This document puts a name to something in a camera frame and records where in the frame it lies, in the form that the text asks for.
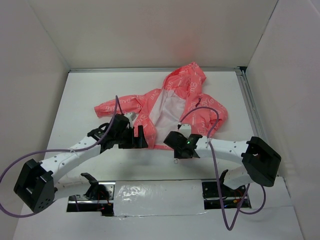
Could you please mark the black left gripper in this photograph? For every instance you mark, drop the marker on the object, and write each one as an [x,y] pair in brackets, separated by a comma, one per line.
[139,142]

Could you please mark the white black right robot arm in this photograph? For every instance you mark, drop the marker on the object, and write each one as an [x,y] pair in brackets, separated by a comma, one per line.
[258,162]

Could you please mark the pink hooded jacket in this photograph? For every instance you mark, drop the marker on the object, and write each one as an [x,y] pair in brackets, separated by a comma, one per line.
[179,100]

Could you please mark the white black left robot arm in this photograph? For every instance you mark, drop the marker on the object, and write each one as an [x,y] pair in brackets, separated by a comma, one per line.
[39,183]

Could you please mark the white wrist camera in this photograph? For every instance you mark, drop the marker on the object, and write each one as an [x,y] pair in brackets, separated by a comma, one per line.
[185,129]
[131,117]

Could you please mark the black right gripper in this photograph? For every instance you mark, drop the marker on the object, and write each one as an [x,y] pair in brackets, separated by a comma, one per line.
[177,154]

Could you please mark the silver base rail with tape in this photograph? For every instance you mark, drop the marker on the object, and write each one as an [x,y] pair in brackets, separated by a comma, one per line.
[157,198]

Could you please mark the aluminium frame rail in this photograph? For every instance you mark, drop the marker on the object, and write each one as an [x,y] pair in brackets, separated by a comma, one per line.
[85,89]

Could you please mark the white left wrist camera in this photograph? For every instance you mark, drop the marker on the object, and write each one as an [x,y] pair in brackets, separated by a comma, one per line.
[131,117]

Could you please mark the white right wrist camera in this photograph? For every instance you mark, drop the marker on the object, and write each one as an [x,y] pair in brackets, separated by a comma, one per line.
[185,129]

